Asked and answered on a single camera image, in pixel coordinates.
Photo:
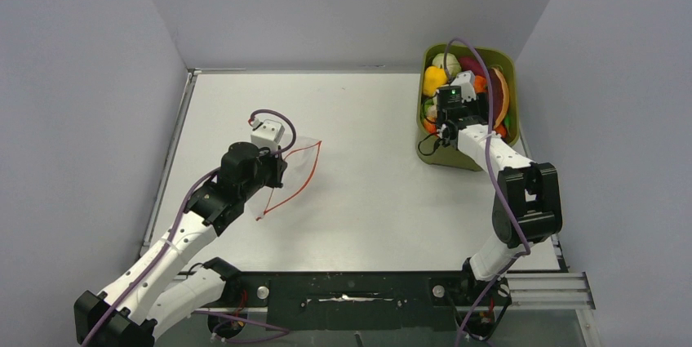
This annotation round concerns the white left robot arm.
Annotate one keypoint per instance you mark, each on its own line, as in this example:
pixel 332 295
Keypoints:
pixel 139 306

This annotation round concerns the purple sweet potato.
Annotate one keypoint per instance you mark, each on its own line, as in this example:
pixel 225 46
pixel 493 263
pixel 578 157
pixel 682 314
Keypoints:
pixel 470 63

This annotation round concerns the yellow bell pepper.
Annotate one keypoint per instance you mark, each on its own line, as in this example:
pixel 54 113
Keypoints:
pixel 434 77

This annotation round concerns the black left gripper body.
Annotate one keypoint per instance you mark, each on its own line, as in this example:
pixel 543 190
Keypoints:
pixel 269 169

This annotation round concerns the red orange fruit slice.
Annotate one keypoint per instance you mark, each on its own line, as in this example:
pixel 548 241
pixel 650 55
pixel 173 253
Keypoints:
pixel 501 97

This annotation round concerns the clear orange zip top bag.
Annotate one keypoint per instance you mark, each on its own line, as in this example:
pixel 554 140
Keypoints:
pixel 302 161

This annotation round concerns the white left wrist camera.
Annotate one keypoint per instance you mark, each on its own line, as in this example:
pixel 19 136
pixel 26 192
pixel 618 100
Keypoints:
pixel 266 134

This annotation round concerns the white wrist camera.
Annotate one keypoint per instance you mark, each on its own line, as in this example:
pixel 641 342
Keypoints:
pixel 266 134
pixel 463 85

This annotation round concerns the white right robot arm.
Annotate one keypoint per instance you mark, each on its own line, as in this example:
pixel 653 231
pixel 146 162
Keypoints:
pixel 527 205

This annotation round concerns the olive green plastic bin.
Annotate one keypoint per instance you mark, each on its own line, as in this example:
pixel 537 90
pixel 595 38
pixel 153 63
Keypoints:
pixel 447 157

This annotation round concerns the orange tangerine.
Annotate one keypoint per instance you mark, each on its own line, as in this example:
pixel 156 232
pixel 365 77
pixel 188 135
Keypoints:
pixel 480 84

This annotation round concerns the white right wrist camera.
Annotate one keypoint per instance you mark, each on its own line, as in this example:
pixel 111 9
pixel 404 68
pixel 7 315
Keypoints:
pixel 463 85

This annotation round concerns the pale green cabbage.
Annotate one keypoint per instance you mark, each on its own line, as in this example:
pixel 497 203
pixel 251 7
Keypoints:
pixel 448 63

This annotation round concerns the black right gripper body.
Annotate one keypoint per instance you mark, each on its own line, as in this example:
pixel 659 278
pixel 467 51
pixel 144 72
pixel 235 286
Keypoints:
pixel 477 107

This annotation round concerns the black mounting base plate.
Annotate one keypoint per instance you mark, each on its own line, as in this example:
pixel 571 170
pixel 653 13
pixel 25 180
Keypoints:
pixel 354 301

